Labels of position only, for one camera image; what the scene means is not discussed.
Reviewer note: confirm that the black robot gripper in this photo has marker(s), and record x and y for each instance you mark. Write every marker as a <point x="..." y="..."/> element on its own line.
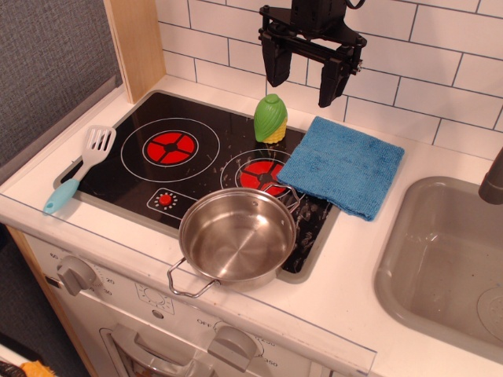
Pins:
<point x="317" y="31"/>

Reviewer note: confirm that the stainless steel pan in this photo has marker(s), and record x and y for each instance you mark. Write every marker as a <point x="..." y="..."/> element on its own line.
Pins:
<point x="236" y="237"/>

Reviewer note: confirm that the green yellow toy corn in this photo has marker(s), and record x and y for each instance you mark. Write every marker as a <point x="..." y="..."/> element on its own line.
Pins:
<point x="270" y="119"/>

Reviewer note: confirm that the blue folded cloth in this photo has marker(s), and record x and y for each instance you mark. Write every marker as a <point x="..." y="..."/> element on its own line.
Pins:
<point x="348" y="168"/>

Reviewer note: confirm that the black toy stovetop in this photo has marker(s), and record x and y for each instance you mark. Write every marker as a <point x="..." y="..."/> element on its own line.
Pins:
<point x="172" y="145"/>

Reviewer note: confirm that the red left stove knob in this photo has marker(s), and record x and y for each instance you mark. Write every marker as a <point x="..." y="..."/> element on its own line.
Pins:
<point x="165" y="200"/>

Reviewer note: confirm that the grey faucet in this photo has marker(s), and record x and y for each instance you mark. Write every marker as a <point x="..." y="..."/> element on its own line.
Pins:
<point x="491" y="188"/>

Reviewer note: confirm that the grey sink basin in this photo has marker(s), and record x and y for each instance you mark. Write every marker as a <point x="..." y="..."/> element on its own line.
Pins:
<point x="441" y="271"/>

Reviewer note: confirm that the grey oven knob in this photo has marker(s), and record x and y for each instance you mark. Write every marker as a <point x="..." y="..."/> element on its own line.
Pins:
<point x="233" y="347"/>

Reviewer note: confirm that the grey timer knob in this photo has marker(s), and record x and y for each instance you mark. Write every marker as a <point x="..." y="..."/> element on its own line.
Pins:
<point x="75" y="274"/>

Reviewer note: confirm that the orange object at corner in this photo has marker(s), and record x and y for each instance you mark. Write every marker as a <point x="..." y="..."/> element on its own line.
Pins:
<point x="37" y="369"/>

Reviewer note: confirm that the wooden side post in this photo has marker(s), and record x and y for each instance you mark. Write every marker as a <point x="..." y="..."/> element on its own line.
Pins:
<point x="136" y="36"/>

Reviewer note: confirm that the white spatula blue handle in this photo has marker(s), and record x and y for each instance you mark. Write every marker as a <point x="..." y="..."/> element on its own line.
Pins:
<point x="97" y="145"/>

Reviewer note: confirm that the grey oven door handle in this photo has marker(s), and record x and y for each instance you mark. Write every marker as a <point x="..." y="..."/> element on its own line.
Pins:
<point x="126" y="340"/>

